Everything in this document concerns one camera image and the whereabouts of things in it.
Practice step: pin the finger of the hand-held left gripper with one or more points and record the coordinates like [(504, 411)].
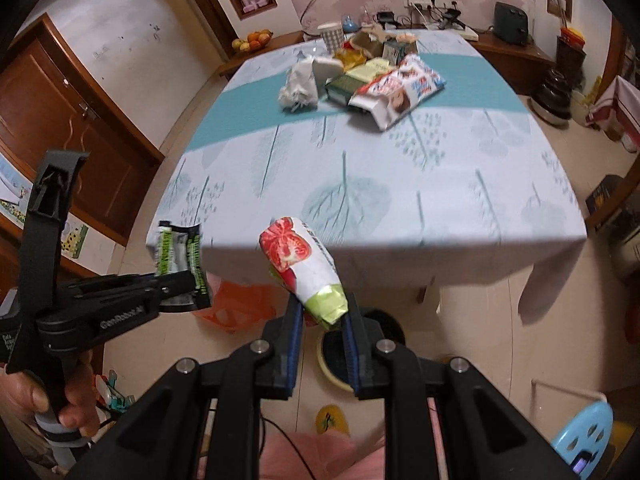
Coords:
[(172, 290)]

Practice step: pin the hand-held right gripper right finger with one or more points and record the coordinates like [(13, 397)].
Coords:
[(350, 355)]

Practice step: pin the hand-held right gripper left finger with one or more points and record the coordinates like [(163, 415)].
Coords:
[(295, 345)]

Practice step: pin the yellow rimmed trash bin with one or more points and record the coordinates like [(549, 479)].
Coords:
[(332, 360)]

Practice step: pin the green black wrapper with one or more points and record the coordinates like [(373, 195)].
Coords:
[(180, 250)]

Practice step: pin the tomato print snack bag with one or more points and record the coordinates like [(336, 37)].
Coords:
[(300, 260)]

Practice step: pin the person's left hand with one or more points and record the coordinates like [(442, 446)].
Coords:
[(80, 395)]

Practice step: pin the orange plastic stool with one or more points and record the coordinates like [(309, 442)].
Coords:
[(235, 305)]

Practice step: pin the yellow slipper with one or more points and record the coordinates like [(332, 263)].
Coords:
[(331, 420)]

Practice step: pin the green white plastic toy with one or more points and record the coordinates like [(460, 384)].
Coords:
[(116, 395)]

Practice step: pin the person's pink pants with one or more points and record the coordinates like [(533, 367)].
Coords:
[(325, 457)]

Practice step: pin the table with leaf tablecloth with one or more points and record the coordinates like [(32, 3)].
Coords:
[(375, 170)]

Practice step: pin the brown wooden door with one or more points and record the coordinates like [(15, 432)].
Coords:
[(75, 125)]

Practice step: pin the crumpled white plastic bag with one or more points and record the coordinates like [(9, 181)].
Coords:
[(299, 87)]

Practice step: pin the blue plastic stool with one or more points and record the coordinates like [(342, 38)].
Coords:
[(585, 435)]

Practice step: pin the dark green box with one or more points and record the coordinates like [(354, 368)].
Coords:
[(342, 89)]

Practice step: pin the fruit bowl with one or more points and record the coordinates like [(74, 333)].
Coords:
[(252, 41)]

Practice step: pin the red white blue snack bag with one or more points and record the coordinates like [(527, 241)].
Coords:
[(395, 92)]

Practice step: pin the white foam block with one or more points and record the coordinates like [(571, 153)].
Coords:
[(327, 67)]

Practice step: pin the pale green packet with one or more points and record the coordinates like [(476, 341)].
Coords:
[(372, 69)]

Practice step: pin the yellow snack bag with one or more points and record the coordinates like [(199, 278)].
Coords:
[(350, 57)]

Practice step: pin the checkered white cup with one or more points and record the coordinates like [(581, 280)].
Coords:
[(331, 37)]

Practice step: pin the cardboard box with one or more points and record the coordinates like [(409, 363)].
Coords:
[(605, 200)]

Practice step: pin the grey green box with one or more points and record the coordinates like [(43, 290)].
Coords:
[(396, 51)]

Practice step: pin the brown paper bag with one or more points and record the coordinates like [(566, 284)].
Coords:
[(365, 42)]

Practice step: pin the blue teapot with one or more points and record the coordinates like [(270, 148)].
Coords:
[(350, 23)]

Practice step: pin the beige packet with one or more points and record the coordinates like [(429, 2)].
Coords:
[(406, 37)]

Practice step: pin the stacked black pots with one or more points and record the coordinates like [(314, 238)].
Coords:
[(550, 95)]

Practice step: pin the wooden sideboard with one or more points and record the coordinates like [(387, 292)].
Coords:
[(520, 62)]

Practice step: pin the white power strip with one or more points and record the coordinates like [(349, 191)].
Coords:
[(425, 2)]

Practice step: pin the red white cloth table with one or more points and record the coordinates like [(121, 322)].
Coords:
[(615, 105)]

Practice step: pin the dark green toaster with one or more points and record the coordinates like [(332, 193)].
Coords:
[(511, 22)]

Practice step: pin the red basket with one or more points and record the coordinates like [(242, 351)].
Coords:
[(572, 37)]

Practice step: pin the wooden table frame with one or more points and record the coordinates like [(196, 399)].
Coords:
[(425, 294)]

